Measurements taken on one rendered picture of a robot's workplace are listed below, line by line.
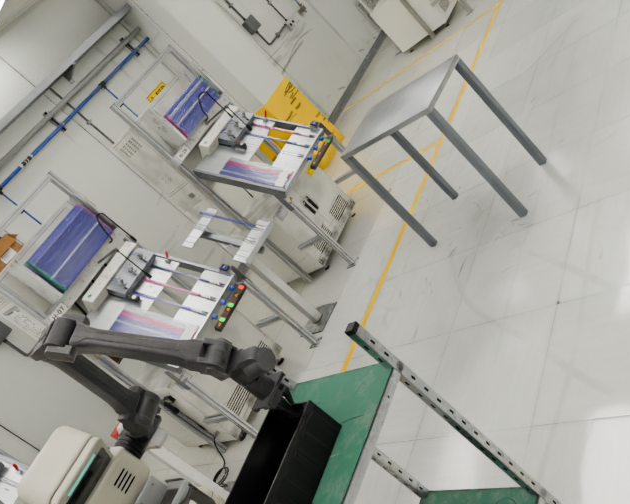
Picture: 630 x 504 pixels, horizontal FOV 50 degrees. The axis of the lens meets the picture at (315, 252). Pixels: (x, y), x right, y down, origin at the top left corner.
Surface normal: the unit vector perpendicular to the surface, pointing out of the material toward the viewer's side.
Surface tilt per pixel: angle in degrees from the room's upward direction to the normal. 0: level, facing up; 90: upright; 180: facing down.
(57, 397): 90
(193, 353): 49
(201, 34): 90
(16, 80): 90
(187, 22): 90
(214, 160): 44
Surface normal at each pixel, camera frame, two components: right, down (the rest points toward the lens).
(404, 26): -0.37, 0.72
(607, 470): -0.70, -0.64
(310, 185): 0.61, -0.29
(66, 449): -0.10, -0.68
